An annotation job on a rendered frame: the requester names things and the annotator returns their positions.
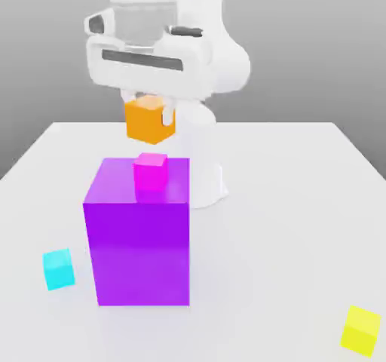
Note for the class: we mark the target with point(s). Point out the small magenta cube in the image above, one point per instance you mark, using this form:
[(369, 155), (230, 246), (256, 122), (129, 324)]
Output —
[(150, 172)]

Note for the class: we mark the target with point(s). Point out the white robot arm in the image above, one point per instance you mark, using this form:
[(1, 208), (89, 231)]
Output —
[(208, 66)]

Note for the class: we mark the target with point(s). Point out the small cyan cube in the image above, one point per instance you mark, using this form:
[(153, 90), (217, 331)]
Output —
[(58, 270)]

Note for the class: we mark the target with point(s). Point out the small orange cube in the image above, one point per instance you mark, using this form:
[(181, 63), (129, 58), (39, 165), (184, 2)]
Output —
[(147, 123)]

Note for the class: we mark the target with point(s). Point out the small yellow cube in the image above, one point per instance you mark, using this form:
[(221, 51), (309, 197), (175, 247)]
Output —
[(360, 331)]

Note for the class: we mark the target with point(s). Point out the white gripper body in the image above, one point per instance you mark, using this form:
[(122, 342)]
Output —
[(150, 75)]

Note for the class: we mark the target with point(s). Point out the large purple box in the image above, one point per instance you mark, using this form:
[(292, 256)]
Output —
[(138, 247)]

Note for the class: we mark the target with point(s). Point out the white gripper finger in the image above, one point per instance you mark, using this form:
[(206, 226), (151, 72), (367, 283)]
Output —
[(128, 95), (167, 113)]

